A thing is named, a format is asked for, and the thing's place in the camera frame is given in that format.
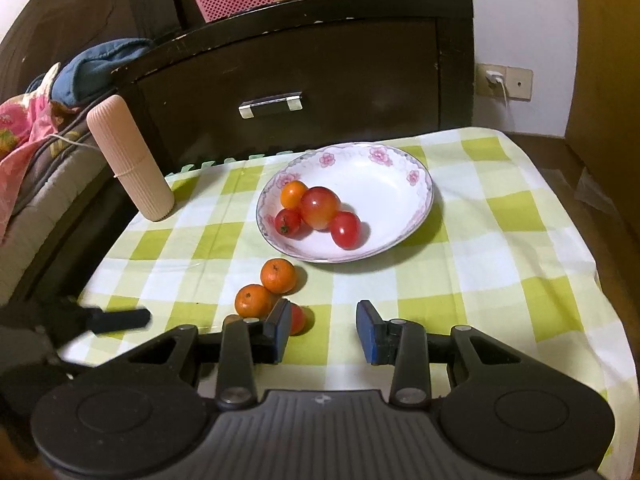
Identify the pink ribbed cylinder case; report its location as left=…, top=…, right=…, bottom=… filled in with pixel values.
left=86, top=95, right=176, bottom=222

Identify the metal drawer handle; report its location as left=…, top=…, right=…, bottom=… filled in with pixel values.
left=238, top=91, right=304, bottom=120

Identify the pink floral blanket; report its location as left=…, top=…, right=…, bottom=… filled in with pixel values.
left=0, top=62, right=66, bottom=231

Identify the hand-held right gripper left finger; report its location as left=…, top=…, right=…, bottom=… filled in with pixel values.
left=112, top=299, right=293, bottom=408

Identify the green white checked tablecloth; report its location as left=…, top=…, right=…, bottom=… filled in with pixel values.
left=60, top=126, right=623, bottom=480

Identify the wooden headboard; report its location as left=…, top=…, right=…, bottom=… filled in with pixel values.
left=0, top=0, right=186, bottom=126

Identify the green white foam mat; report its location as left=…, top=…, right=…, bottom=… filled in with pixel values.
left=165, top=149, right=296, bottom=178

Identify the dark wooden cabinet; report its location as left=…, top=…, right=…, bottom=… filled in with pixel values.
left=110, top=0, right=475, bottom=173

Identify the large red yellow tomato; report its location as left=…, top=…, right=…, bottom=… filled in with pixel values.
left=299, top=186, right=342, bottom=231

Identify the orange mandarin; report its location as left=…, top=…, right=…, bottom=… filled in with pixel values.
left=260, top=258, right=297, bottom=295
left=280, top=180, right=310, bottom=210
left=234, top=284, right=273, bottom=319

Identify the thin white cable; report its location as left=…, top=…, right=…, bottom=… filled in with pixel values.
left=50, top=134, right=118, bottom=178

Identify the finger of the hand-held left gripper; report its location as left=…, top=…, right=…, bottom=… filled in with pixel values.
left=75, top=308, right=152, bottom=335

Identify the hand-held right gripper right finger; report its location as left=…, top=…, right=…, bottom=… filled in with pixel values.
left=356, top=300, right=533, bottom=407

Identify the blue cloth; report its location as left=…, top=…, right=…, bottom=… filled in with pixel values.
left=52, top=37, right=156, bottom=108

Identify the white floral plate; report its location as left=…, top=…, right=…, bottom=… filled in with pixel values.
left=256, top=142, right=435, bottom=264

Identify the brown wooden wardrobe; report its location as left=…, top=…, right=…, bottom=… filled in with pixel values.
left=565, top=0, right=640, bottom=241

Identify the beige wall socket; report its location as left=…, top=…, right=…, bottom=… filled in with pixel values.
left=475, top=63, right=534, bottom=101

